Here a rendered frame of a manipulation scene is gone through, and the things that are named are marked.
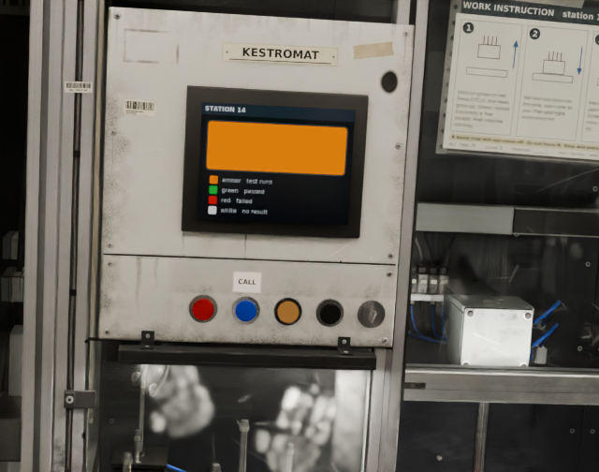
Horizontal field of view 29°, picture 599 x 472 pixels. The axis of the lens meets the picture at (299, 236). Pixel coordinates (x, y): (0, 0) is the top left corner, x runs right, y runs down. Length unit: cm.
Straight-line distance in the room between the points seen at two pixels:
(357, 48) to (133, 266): 43
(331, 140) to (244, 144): 12
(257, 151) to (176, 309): 25
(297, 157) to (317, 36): 17
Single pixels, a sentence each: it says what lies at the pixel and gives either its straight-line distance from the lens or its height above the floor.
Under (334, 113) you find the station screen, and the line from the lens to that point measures 162.
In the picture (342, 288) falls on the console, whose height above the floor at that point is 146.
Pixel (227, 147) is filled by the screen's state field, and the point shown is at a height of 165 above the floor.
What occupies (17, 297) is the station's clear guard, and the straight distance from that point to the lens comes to 171.
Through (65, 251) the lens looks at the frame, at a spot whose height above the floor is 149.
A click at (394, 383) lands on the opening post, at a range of 173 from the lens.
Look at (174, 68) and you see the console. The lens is 162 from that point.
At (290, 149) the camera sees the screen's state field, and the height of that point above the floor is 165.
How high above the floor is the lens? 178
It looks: 9 degrees down
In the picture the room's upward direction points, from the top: 3 degrees clockwise
